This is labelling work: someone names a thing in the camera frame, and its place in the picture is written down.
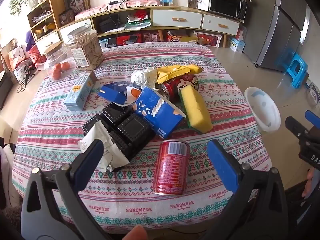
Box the red box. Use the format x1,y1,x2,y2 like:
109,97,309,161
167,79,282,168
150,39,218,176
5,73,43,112
117,34,142,46

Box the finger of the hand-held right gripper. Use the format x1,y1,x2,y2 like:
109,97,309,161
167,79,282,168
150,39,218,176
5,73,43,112
304,110,320,130
285,116,311,142

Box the person's right hand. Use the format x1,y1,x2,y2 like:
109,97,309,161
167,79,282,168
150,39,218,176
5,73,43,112
301,166,320,198

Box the black microwave oven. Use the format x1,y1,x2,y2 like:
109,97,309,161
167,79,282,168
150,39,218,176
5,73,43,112
209,0,248,21

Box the black cables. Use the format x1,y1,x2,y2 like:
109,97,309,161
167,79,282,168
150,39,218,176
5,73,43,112
16,62,38,93

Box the person's left hand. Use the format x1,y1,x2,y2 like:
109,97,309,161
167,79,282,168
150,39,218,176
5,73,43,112
124,225,148,240

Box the red barcode drink can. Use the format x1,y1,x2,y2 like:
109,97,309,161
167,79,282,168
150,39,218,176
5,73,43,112
153,139,190,196

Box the grey refrigerator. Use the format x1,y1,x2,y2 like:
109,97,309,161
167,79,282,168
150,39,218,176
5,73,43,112
242,0,313,72

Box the pink patterned mat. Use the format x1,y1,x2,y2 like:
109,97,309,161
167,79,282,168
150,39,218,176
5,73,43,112
75,0,163,20

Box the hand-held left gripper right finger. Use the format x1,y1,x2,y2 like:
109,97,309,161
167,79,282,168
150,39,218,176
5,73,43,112
207,139,298,240

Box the blue plastic stool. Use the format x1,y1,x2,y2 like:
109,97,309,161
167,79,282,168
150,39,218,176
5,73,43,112
285,55,308,88

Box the white plastic bin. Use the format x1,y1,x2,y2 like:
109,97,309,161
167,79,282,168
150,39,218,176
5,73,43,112
244,87,282,132

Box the yellow sponge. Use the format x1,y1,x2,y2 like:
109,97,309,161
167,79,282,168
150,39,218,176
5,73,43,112
179,85,213,133

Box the crumpled silver wrapper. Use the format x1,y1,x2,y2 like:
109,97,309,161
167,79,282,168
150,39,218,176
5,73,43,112
130,70,146,87

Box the white drawer with wooden handle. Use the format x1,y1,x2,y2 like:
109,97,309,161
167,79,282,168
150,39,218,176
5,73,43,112
152,9,202,29
202,14,240,36

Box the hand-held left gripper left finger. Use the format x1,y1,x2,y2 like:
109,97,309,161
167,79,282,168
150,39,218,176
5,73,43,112
21,139,113,240

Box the red cartoon drink can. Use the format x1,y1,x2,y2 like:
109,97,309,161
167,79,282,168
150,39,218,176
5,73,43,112
159,74,200,103

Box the yellow cardboard box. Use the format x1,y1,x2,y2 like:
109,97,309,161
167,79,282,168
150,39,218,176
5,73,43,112
167,30,198,44

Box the yellow snack wrapper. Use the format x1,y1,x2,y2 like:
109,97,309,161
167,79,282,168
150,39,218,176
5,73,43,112
156,64,203,84

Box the wooden shelf unit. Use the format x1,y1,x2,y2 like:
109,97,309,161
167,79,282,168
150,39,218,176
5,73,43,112
27,0,67,53

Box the green white bag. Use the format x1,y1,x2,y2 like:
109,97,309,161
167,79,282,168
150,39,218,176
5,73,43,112
126,10,152,28

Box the clear storage box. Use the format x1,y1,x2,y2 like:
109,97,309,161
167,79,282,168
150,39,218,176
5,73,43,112
194,31,223,47

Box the pink patterned boxes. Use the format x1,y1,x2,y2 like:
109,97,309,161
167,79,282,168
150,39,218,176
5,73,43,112
142,31,160,43

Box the wooden television cabinet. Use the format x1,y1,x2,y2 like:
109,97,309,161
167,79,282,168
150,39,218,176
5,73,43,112
75,5,247,49

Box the glass jar with cork lid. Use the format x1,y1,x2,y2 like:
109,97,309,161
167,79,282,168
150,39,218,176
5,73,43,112
44,41,77,81

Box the framed picture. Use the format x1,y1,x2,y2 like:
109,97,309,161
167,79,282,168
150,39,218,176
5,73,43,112
64,0,90,12

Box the open box on floor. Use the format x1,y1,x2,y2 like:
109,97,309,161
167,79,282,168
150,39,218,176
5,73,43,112
309,82,320,103

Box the black plastic biscuit tray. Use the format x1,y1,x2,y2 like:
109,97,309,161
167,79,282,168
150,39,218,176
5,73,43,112
82,102,157,173

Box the white foil wrapper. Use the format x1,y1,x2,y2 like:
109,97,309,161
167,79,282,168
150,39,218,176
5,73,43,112
77,120,130,173

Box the blue white cardboard box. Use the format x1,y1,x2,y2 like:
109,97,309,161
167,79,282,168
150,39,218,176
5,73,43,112
229,37,247,53

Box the light blue box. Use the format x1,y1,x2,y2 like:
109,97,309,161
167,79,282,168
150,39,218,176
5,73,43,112
64,70,97,112

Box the blue white carton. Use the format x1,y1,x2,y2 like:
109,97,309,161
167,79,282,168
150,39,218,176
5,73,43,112
135,86,187,139

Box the white tissue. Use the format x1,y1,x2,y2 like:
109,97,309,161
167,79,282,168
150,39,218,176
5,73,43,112
144,67,160,90

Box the blue cat print packet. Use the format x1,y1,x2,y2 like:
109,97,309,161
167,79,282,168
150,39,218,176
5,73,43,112
97,82,144,106

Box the clear plastic snack jar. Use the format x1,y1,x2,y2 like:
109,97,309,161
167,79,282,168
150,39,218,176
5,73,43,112
64,24,105,71

